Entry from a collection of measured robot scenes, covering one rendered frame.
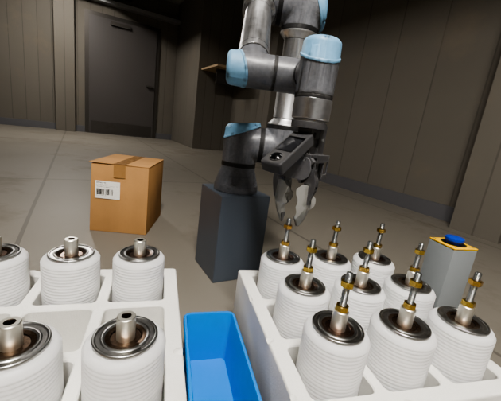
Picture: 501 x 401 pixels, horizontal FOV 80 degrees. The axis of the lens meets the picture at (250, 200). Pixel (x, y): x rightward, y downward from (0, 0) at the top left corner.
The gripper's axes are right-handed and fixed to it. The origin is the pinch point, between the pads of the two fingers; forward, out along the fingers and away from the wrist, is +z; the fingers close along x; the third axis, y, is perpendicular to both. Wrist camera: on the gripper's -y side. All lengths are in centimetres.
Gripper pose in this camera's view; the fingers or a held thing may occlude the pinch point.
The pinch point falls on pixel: (288, 218)
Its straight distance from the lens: 63.9
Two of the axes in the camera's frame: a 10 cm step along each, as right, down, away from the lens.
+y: 6.2, -1.1, 7.8
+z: -1.3, 9.6, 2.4
